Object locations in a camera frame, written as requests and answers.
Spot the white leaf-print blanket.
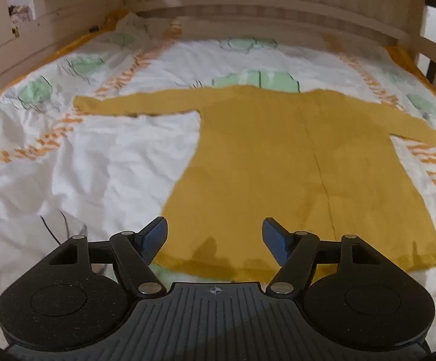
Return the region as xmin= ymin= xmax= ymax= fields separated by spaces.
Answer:
xmin=0 ymin=11 xmax=436 ymax=350

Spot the light wooden bed frame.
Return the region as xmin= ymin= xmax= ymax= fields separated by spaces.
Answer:
xmin=0 ymin=0 xmax=436 ymax=100

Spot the mustard yellow knit sweater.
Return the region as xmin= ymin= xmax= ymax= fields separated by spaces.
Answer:
xmin=73 ymin=85 xmax=436 ymax=282

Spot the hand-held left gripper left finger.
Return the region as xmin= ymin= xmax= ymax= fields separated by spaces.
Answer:
xmin=47 ymin=216 xmax=169 ymax=298

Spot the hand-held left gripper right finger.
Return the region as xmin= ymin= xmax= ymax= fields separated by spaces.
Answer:
xmin=262 ymin=217 xmax=384 ymax=296

